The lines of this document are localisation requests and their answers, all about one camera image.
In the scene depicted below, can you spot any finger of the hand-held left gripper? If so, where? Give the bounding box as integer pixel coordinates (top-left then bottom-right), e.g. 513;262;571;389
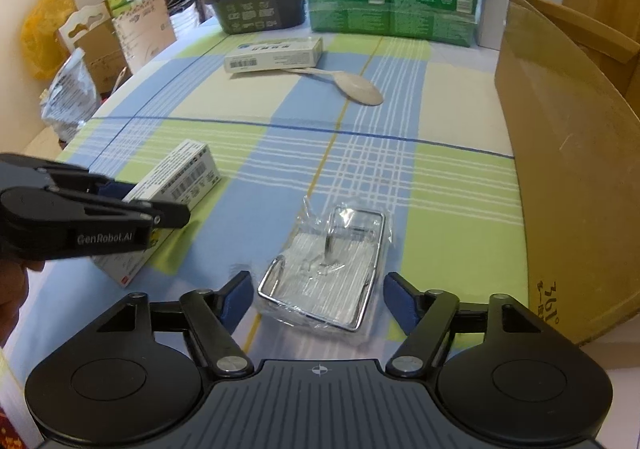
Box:
47;186;192;230
0;152;137;203

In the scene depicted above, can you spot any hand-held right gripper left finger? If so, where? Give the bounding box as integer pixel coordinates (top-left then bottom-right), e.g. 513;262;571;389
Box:
92;270;256;378

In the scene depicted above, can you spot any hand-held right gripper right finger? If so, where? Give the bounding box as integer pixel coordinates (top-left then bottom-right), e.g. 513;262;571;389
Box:
383;271;572;378

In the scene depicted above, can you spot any white barcode medicine box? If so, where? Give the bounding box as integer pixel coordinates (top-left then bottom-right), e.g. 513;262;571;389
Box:
92;138;224;285

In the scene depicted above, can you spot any clear-wrapped metal wire rack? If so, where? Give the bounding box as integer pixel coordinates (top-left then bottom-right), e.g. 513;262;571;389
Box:
227;194;396;333

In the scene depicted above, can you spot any large cardboard box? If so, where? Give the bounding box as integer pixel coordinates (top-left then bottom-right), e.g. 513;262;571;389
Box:
493;0;640;348

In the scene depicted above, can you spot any checked cloth covered desktop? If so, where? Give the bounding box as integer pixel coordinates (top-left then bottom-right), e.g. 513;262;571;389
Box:
0;22;640;430

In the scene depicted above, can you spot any person's left hand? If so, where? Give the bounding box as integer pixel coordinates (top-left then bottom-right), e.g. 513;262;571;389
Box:
0;256;47;348

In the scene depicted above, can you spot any white plastic bag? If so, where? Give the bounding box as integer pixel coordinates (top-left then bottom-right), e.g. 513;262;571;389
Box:
39;48;101;140

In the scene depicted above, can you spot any small brown cardboard box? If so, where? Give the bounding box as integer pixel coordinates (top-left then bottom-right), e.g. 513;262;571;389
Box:
57;4;134;95

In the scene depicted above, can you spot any brown printed paper bag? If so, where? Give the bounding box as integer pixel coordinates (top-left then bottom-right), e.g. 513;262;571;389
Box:
110;0;177;75

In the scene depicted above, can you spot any yellow plastic bag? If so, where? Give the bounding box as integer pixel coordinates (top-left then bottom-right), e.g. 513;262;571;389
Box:
19;0;76;80

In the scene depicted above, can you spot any white blue-print medicine box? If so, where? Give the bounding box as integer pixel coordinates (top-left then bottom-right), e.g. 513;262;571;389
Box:
223;36;324;75

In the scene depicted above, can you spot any beige plastic spoon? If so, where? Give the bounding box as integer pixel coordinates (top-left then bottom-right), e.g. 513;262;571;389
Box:
279;66;385;107

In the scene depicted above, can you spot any green wrapped packet bundle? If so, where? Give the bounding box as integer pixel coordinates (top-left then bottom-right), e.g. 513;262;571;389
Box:
304;0;484;48

